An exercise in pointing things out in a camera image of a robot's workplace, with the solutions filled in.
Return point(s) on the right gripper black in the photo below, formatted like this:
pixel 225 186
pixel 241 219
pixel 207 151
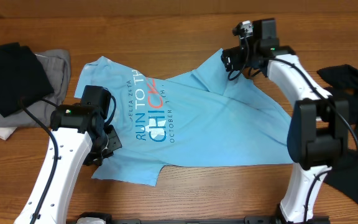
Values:
pixel 234 56

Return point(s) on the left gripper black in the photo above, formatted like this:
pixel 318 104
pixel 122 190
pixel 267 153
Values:
pixel 114 144

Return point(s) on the light blue printed t-shirt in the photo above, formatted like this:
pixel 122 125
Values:
pixel 196 119

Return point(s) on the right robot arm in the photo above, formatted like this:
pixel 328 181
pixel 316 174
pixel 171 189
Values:
pixel 318 132

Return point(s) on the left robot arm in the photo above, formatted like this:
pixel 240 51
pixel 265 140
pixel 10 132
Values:
pixel 80 135

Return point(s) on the grey folded garment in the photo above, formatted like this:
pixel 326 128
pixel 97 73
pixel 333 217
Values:
pixel 57 66

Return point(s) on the black folded garment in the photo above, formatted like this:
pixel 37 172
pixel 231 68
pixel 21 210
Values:
pixel 22 78

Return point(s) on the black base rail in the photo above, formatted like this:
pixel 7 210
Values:
pixel 94 217

